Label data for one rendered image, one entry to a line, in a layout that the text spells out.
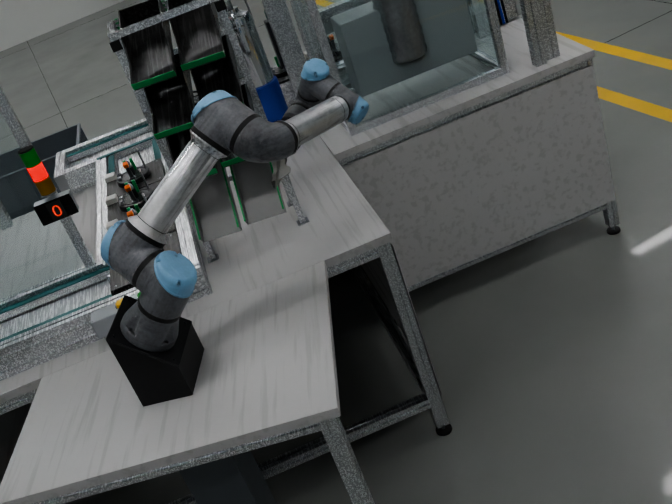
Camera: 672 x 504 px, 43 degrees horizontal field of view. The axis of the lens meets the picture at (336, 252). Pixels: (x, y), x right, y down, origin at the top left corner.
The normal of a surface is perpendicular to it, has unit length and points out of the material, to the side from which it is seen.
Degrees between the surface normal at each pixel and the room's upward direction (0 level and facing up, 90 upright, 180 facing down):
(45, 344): 90
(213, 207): 45
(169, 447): 0
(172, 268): 50
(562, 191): 90
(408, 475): 0
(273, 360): 0
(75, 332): 90
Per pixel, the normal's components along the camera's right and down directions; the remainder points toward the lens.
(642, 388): -0.30, -0.82
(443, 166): 0.25, 0.43
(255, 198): -0.15, -0.24
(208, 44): -0.24, -0.54
